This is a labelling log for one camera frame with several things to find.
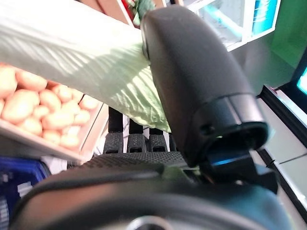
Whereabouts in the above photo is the tan plastic potato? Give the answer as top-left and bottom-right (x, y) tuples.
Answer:
(42, 111), (75, 131)
(1, 90), (40, 125)
(52, 84), (74, 104)
(73, 110), (91, 127)
(79, 95), (100, 112)
(59, 134), (81, 150)
(39, 90), (62, 112)

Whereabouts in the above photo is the white frame glass door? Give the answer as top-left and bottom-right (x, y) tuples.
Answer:
(187, 0), (283, 52)

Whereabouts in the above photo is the wooden potato crate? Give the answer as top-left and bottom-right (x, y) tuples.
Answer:
(0, 61), (110, 163)

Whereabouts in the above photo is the blue plastic shopping basket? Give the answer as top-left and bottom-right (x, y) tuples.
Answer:
(0, 157), (52, 230)

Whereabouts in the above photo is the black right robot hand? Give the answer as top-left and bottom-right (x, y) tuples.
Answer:
(9, 4), (307, 230)

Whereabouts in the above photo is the green broccoli head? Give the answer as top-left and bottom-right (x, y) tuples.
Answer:
(131, 0), (156, 26)

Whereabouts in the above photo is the green white napa cabbage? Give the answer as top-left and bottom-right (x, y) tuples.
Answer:
(0, 0), (172, 134)

